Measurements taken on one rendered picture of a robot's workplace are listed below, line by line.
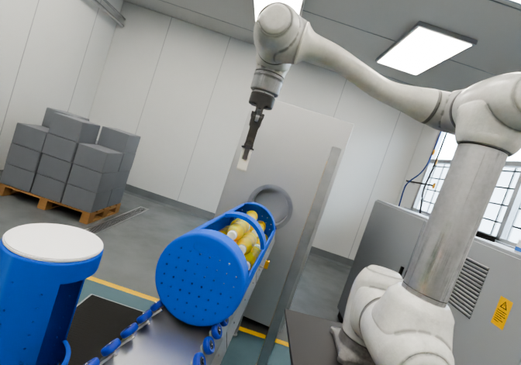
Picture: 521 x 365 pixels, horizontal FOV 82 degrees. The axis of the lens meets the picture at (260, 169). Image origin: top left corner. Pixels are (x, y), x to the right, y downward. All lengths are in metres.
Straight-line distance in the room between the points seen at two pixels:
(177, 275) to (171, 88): 5.27
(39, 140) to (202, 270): 3.81
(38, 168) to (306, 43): 4.14
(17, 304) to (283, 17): 1.04
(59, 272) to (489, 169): 1.15
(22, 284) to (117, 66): 5.68
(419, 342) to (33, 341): 1.04
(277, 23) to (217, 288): 0.73
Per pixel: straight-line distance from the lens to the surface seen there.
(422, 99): 0.96
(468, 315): 2.18
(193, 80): 6.01
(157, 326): 1.05
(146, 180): 6.14
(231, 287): 0.96
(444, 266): 0.82
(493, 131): 0.83
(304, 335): 1.09
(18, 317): 1.17
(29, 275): 1.11
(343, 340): 1.08
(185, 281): 1.00
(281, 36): 0.72
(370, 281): 0.98
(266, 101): 0.88
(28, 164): 4.66
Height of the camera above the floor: 1.51
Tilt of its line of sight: 3 degrees down
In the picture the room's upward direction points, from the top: 19 degrees clockwise
